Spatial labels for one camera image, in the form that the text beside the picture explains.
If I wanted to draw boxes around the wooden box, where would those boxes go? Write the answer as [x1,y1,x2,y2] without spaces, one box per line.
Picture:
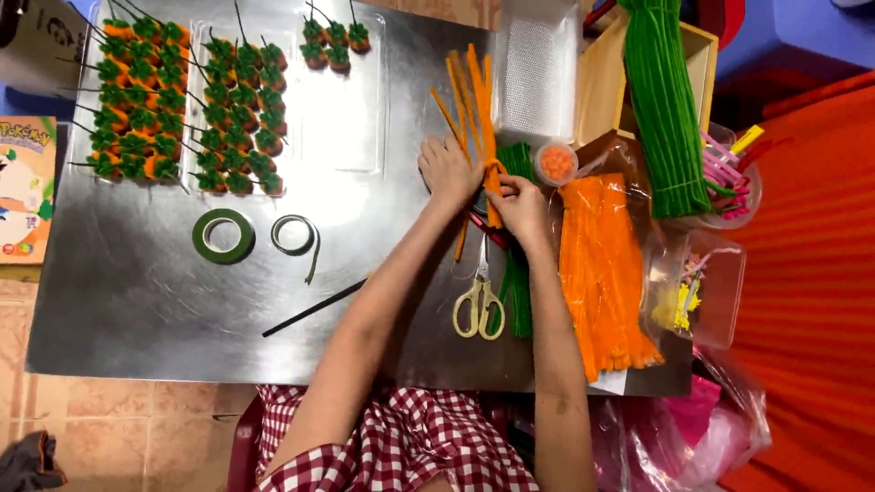
[573,12,721,150]

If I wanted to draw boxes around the clear plastic bag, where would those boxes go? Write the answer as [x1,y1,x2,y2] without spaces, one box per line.
[547,128,674,399]

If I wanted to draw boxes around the clear box with yellow bits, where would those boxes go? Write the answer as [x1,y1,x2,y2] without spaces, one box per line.
[641,227,748,351]

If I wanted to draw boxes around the blue plastic furniture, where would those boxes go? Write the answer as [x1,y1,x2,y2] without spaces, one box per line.
[714,0,875,84]

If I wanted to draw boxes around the orange-red striped cloth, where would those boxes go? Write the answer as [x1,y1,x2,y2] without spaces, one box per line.
[710,70,875,492]

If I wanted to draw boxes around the red white checked garment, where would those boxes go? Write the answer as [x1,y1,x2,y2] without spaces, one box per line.
[253,384,542,492]

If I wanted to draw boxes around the black stick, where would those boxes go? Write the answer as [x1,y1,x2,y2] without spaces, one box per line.
[262,277,370,338]

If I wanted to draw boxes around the small group of pipe-cleaner carrots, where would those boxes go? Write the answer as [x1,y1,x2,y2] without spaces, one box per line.
[179,0,291,199]

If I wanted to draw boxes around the round tub of orange beads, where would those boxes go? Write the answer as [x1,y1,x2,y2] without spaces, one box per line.
[533,139,581,187]

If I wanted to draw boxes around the red-handled tool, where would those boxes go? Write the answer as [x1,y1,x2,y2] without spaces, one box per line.
[468,210,511,251]

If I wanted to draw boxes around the person's left hand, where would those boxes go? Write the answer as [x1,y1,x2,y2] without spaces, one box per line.
[417,134,488,207]

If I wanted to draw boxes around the textured clear plastic tray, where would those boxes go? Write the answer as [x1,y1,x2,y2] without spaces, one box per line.
[489,3,583,146]

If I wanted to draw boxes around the large group of pipe-cleaner carrots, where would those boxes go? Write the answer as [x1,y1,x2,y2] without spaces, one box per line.
[58,0,194,187]

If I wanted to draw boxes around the pink plastic bag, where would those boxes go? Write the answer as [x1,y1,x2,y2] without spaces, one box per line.
[589,347,775,492]

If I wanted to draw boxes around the person's right hand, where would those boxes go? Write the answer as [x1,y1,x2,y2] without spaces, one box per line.
[485,174,552,241]

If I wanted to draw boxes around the orange pipe cleaner bundle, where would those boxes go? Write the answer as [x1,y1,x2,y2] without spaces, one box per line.
[429,44,511,264]

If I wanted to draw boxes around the dark green pipe cleaner bundle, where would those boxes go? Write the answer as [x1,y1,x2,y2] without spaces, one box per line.
[494,141,540,340]

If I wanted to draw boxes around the tall light green pipe cleaner bundle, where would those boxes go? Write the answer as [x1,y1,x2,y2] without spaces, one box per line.
[617,0,716,221]

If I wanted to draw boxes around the cardboard box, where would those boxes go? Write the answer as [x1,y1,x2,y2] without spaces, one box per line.
[0,0,91,102]

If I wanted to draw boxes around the dark grey cloth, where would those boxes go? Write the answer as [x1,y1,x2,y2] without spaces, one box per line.
[0,430,68,492]

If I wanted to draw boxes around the yellow stick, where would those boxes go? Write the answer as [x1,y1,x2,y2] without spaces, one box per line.
[729,123,766,156]

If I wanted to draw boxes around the thin green tape roll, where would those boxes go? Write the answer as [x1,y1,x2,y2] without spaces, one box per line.
[270,214,322,286]

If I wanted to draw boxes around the clear tub of pink sticks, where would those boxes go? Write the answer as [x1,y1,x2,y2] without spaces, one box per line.
[696,122,764,231]

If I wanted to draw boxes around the red plastic stool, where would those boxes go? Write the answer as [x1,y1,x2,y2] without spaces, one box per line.
[224,395,266,492]

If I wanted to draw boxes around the thick green tape roll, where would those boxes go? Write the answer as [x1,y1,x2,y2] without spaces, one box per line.
[191,208,257,266]

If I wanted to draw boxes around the pile of orange pipe cleaners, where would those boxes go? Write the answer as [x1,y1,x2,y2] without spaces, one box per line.
[556,172,666,384]

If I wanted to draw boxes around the cream-handled scissors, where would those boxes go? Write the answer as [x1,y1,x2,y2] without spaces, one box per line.
[452,232,507,342]

